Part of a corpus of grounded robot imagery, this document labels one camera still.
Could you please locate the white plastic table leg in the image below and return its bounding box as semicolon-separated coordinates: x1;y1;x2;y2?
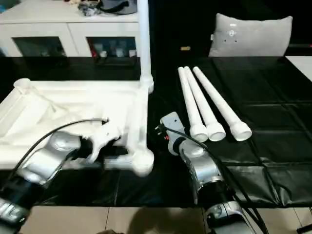
177;66;208;143
137;0;155;86
183;66;226;142
192;67;253;142

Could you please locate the white plastic table top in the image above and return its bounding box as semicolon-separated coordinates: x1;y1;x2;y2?
0;77;155;178

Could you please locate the black table mat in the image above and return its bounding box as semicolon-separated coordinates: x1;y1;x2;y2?
0;56;312;208

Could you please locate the black sofa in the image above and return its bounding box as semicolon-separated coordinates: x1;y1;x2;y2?
148;0;312;58

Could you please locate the grey cushion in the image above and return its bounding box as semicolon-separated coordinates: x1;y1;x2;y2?
208;13;293;58

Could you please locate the white cabinet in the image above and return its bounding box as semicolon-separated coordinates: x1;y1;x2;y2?
0;0;142;58

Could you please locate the grey bag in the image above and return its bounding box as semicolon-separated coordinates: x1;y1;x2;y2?
99;0;138;15

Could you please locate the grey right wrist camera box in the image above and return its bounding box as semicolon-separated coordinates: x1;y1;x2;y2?
159;111;186;137

